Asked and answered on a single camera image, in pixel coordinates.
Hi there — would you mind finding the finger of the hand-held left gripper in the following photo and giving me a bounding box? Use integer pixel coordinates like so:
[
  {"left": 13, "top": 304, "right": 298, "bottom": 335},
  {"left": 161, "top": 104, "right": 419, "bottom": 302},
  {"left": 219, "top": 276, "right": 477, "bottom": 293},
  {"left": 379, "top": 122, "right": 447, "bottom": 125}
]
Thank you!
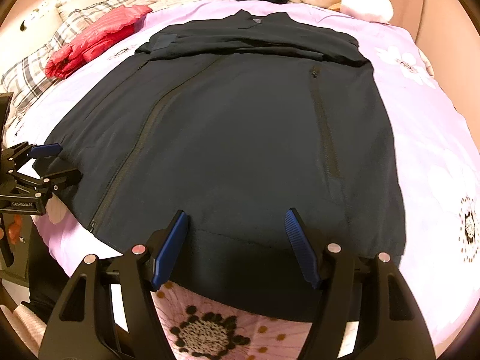
[
  {"left": 4, "top": 142, "right": 62, "bottom": 166},
  {"left": 15, "top": 169, "right": 82, "bottom": 194}
]

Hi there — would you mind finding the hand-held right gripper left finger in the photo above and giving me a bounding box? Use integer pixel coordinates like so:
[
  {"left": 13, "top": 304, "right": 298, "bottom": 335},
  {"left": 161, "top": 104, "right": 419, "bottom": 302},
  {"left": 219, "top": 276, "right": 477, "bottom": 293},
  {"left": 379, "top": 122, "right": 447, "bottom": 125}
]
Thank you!
[{"left": 39, "top": 210, "right": 188, "bottom": 360}]

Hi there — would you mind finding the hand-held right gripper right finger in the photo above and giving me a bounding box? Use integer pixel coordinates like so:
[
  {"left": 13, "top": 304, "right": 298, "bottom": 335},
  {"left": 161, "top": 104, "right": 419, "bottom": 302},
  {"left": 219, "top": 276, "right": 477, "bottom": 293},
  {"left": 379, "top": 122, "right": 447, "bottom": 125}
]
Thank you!
[{"left": 284, "top": 208, "right": 437, "bottom": 360}]

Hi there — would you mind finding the navy zip jacket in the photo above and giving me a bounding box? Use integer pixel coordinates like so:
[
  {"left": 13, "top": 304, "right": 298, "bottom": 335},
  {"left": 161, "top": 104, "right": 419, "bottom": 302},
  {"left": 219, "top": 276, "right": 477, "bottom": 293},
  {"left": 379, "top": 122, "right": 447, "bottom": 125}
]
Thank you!
[{"left": 43, "top": 9, "right": 407, "bottom": 323}]

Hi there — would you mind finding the beige pillow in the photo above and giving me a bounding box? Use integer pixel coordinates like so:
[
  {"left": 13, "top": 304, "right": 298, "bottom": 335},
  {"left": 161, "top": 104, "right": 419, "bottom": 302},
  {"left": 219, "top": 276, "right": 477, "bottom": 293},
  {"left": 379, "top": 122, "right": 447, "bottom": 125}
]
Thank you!
[{"left": 0, "top": 5, "right": 62, "bottom": 79}]

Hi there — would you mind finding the red down jacket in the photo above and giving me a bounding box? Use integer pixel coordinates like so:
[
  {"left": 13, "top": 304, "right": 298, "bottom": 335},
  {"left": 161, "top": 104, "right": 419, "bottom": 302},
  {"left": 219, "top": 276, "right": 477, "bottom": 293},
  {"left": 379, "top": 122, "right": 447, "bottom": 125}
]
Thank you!
[{"left": 45, "top": 4, "right": 152, "bottom": 79}]

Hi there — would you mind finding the grey plaid pillow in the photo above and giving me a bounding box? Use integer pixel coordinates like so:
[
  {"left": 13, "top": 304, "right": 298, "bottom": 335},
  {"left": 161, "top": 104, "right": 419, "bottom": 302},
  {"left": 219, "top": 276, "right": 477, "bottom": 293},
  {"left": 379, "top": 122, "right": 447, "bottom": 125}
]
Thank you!
[{"left": 0, "top": 0, "right": 147, "bottom": 102}]

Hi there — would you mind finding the pink fuzzy rug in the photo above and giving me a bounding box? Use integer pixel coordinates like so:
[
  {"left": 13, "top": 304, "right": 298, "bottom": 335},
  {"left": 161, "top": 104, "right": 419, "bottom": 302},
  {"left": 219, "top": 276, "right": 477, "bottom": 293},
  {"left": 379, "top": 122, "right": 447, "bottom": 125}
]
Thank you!
[{"left": 0, "top": 304, "right": 49, "bottom": 358}]

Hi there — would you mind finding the purple floral blanket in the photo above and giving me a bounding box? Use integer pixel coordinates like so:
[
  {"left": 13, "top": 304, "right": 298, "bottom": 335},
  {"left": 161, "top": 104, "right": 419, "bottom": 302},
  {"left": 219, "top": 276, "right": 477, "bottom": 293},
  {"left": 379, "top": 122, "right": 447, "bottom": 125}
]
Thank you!
[{"left": 7, "top": 0, "right": 480, "bottom": 360}]

